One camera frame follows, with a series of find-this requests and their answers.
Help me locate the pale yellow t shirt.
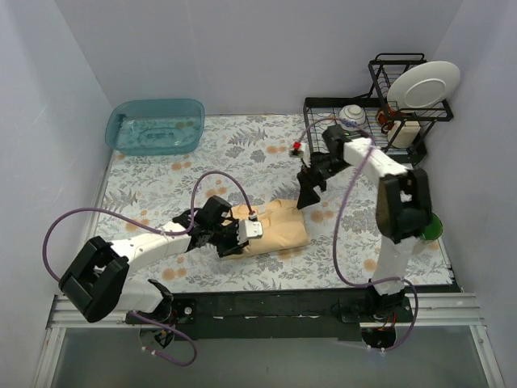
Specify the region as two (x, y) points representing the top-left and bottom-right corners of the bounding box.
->
(223, 199), (309, 259)

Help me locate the teal plastic basin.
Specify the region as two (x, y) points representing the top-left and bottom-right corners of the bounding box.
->
(105, 99), (205, 156)

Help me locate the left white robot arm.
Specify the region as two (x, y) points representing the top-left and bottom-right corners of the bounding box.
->
(58, 196), (263, 323)

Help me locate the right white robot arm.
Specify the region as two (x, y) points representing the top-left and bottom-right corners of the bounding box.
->
(289, 124), (433, 322)

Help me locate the blue patterned white bowl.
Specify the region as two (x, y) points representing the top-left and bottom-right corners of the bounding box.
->
(338, 104), (366, 130)

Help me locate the red mug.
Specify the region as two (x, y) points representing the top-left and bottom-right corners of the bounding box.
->
(376, 103), (399, 126)

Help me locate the cream ceramic cup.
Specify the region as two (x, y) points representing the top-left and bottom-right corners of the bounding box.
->
(387, 120), (421, 149)

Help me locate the black base bar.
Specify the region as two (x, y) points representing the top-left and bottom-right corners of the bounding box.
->
(124, 289), (414, 341)

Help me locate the white ceramic plate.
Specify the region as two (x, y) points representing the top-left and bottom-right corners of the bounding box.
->
(386, 61), (461, 110)

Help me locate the green cup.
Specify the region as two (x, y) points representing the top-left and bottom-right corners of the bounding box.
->
(418, 213), (443, 241)

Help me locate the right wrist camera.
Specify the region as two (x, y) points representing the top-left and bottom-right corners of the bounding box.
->
(288, 141), (310, 167)

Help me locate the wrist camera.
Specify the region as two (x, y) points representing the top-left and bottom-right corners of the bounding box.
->
(237, 213), (263, 245)
(288, 141), (310, 167)

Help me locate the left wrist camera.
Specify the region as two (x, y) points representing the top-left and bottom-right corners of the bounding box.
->
(237, 213), (263, 245)

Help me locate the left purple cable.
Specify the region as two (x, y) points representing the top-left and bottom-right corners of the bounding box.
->
(43, 171), (256, 367)

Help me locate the black wire dish rack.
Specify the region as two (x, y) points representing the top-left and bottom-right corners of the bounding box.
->
(303, 53), (453, 166)

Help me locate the aluminium frame rail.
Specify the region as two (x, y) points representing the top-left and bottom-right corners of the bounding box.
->
(32, 293), (505, 387)

